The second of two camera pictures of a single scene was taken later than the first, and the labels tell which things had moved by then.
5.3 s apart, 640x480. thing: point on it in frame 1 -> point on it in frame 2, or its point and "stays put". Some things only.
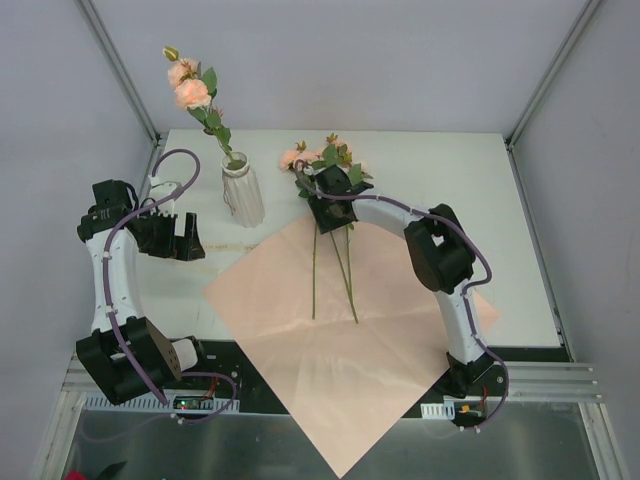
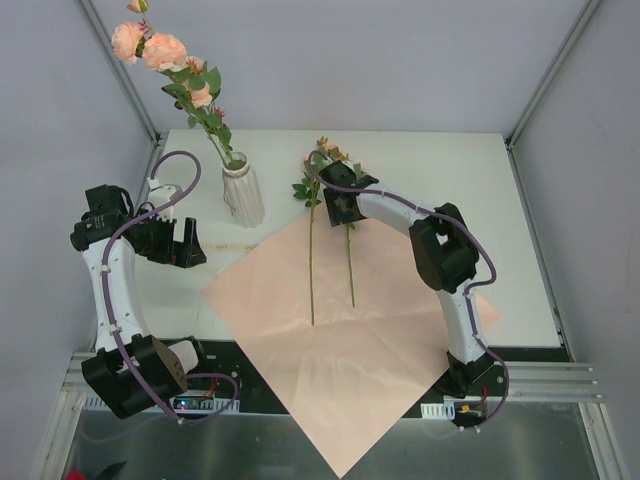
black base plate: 222,369 stays put
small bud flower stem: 334,154 -> 310,191
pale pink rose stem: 356,174 -> 326,154
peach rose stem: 299,160 -> 193,84
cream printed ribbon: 229,247 stays put
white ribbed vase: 243,189 stays put
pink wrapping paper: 344,327 stays put
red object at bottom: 75,475 stays put
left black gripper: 167,240 stays put
